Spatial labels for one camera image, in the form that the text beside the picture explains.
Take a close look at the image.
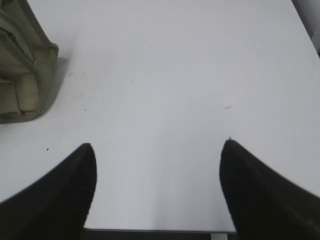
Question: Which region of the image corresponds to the olive yellow canvas bag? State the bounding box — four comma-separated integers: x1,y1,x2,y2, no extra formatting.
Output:
0,0,59,124

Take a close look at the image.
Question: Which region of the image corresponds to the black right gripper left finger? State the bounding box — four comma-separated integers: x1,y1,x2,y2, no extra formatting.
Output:
0,143,97,240

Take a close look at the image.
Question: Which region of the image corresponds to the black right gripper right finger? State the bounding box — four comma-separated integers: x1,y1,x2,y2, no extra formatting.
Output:
219,139,320,240

